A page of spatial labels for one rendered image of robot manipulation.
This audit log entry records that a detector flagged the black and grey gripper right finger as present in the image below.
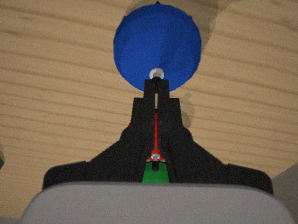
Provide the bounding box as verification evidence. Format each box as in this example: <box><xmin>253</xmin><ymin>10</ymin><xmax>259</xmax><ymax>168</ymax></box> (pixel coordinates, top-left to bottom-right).
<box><xmin>157</xmin><ymin>79</ymin><xmax>274</xmax><ymax>195</ymax></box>

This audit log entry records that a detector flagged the green service bell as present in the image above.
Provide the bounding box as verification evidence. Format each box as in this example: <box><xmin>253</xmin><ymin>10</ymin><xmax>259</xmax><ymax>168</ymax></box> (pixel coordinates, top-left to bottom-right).
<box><xmin>142</xmin><ymin>160</ymin><xmax>169</xmax><ymax>183</ymax></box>

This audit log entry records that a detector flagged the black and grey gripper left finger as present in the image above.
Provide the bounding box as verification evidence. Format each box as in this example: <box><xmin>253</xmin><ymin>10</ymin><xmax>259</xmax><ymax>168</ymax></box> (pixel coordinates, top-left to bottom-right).
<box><xmin>42</xmin><ymin>79</ymin><xmax>155</xmax><ymax>190</ymax></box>

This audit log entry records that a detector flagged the red bell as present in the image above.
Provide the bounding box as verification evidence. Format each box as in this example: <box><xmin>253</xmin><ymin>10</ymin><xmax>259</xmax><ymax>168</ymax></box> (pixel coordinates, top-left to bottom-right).
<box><xmin>148</xmin><ymin>109</ymin><xmax>163</xmax><ymax>171</ymax></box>

